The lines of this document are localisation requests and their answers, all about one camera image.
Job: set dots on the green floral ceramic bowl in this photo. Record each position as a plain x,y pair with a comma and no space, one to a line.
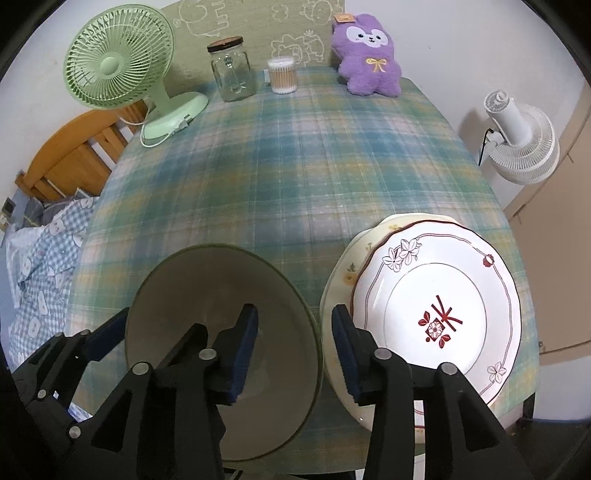
184,286

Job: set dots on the plaid tablecloth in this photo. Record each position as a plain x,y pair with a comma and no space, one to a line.
277,184

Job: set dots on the green desk fan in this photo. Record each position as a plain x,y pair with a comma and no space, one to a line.
115,60

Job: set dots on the white standing fan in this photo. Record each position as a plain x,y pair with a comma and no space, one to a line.
521,138

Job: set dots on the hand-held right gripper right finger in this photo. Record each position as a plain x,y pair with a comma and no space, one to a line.
345,355

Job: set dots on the wall switch plate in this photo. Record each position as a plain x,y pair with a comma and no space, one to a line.
8,212

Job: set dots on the red floral white plate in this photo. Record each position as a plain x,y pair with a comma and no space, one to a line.
438,286

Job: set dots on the purple plush toy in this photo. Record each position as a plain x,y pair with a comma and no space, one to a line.
369,55

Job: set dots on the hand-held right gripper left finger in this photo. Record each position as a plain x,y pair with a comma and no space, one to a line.
244,350

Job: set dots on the blue checked printed blanket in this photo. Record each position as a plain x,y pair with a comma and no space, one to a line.
41,277

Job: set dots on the green cartoon print mat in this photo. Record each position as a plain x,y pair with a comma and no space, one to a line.
258,23

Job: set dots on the cotton swab container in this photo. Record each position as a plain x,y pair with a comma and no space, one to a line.
282,76

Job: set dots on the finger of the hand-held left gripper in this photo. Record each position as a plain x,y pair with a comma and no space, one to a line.
106,337

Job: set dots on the yellow floral cream plate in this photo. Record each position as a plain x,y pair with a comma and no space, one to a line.
339,281

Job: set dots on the beige wooden door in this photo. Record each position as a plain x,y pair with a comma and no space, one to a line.
554,230

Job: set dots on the glass jar with lid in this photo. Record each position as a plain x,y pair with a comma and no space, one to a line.
231,69

